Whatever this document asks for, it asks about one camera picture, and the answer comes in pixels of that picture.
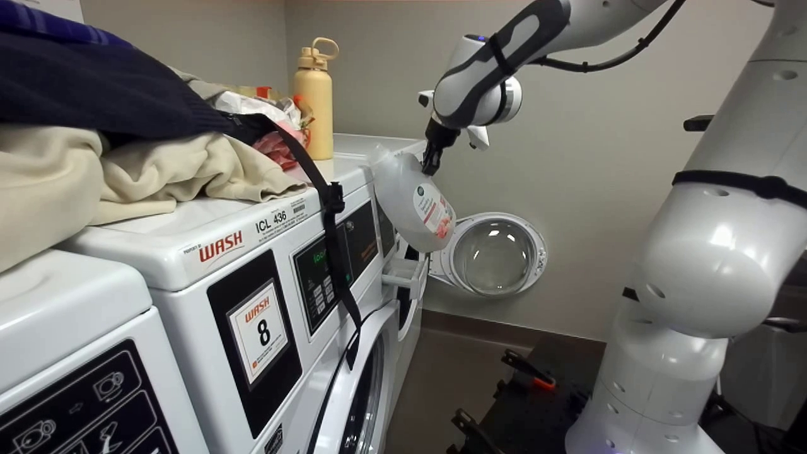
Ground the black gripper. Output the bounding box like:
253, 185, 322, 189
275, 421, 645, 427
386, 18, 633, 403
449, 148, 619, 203
418, 119, 461, 177

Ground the translucent laundry detergent bottle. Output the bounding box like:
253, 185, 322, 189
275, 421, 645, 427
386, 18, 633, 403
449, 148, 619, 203
367, 143, 458, 254

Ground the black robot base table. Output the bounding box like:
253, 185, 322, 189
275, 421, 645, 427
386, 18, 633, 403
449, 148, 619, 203
444, 350, 594, 454

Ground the white soap dispenser drawer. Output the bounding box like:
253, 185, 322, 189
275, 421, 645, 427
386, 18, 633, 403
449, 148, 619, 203
377, 251, 428, 298

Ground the yellow water bottle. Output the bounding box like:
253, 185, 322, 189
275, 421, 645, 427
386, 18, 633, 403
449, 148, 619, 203
290, 35, 340, 164

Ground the round glass washer door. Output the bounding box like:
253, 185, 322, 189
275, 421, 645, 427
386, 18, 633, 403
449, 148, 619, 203
427, 210, 549, 298

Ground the red cloth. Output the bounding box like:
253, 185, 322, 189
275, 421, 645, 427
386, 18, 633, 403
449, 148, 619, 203
249, 124, 308, 174

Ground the white grey cloth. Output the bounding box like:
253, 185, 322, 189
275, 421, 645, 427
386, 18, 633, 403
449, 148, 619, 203
184, 75, 298, 131

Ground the white washing machine number 8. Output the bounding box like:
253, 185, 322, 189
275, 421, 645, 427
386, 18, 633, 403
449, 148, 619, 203
60, 160, 430, 454

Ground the cream towel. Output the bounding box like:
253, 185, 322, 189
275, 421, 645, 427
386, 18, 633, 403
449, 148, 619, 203
0, 124, 313, 276

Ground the dark navy garment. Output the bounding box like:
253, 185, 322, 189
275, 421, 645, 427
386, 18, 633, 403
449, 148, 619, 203
0, 0, 279, 152

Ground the left white washing machine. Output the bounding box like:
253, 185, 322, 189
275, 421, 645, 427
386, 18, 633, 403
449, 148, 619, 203
0, 247, 212, 454

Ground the blue purple patterned cloth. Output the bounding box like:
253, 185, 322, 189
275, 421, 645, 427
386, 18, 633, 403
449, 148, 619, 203
0, 0, 110, 49

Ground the black strap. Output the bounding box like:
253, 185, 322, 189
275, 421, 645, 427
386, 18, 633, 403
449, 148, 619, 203
249, 116, 366, 367

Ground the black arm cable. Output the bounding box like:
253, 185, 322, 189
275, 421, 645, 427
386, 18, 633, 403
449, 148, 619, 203
532, 0, 688, 73

